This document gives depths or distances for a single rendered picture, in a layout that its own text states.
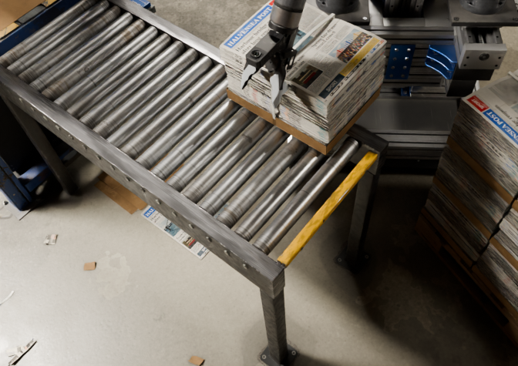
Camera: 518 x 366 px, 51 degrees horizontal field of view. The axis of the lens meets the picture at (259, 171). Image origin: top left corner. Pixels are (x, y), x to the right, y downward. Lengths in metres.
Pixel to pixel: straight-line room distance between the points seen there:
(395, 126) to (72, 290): 1.53
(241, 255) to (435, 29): 1.12
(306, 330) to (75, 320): 0.92
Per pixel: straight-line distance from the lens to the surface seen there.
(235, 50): 1.53
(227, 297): 2.23
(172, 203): 1.52
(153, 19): 2.05
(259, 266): 1.39
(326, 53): 1.51
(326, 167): 1.54
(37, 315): 2.43
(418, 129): 2.43
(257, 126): 1.64
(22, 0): 2.32
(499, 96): 1.77
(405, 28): 2.07
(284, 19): 1.34
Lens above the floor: 2.07
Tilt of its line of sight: 56 degrees down
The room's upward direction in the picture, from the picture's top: 6 degrees counter-clockwise
